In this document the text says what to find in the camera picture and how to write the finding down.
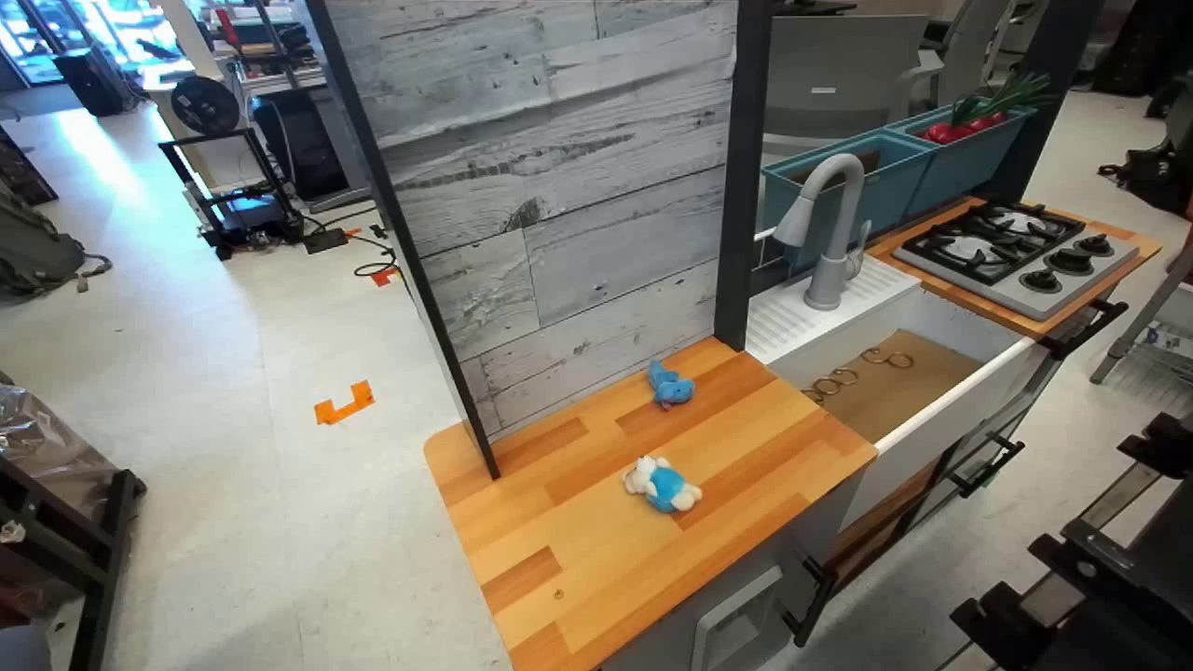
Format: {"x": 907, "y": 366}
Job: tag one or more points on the grey kitchen tap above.
{"x": 829, "y": 280}

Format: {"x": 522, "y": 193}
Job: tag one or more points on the white sink basin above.
{"x": 893, "y": 361}

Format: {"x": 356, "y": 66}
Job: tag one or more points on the blue toy on counter rear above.
{"x": 668, "y": 388}

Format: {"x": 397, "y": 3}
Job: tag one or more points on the blue white toy front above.
{"x": 663, "y": 488}

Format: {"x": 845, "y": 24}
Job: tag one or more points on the wooden butcher block countertop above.
{"x": 599, "y": 519}

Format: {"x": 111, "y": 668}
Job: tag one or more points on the grey wood backsplash panel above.
{"x": 552, "y": 172}

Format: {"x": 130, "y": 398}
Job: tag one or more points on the orange tape floor marker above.
{"x": 332, "y": 412}

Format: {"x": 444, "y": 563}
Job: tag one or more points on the black cart with wheel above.
{"x": 225, "y": 172}

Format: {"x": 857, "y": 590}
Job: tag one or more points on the teal bin with vegetables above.
{"x": 971, "y": 136}

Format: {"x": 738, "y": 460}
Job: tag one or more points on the grey gas stove top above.
{"x": 1016, "y": 255}

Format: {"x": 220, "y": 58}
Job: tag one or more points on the black rack bottom left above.
{"x": 65, "y": 518}

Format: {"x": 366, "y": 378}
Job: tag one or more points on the dark bag on floor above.
{"x": 36, "y": 255}

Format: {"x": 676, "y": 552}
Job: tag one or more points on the black cabinet handle lower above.
{"x": 802, "y": 597}

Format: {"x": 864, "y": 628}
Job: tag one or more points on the black cabinet handle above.
{"x": 1091, "y": 321}
{"x": 977, "y": 468}
{"x": 802, "y": 597}

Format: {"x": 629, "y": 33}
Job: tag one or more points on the black vertical post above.
{"x": 745, "y": 166}

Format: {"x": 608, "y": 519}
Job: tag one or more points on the black cabinet handle middle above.
{"x": 977, "y": 468}

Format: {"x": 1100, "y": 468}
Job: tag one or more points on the black cabinet handle upper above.
{"x": 1091, "y": 321}

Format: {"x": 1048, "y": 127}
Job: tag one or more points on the black frame bottom right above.
{"x": 1134, "y": 601}

